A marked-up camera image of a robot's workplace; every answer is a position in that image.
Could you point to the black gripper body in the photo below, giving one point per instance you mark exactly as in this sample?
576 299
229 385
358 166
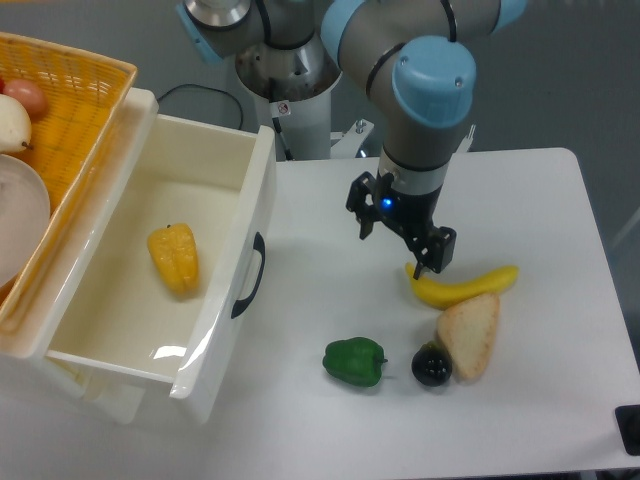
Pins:
409 216

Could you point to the green bell pepper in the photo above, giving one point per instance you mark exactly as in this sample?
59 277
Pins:
356 361

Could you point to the white bowl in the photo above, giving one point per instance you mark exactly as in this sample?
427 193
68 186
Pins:
25 213

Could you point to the white pear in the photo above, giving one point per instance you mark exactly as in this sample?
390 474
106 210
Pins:
15 126

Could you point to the black corner device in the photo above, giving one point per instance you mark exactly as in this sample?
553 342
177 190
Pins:
628 421

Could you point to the bread slice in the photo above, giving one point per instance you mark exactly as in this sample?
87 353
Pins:
468 332

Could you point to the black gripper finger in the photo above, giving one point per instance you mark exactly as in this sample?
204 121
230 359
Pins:
433 248
360 201

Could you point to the yellow bell pepper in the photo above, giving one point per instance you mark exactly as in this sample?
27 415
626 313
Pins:
174 254

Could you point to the white top drawer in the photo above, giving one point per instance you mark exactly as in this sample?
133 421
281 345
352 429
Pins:
159 307

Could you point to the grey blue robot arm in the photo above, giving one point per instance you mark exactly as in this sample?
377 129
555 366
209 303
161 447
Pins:
409 58

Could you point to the yellow banana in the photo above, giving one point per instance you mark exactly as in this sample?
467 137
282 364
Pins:
441 295

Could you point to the orange woven basket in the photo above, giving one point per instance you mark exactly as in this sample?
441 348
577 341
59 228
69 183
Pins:
85 91

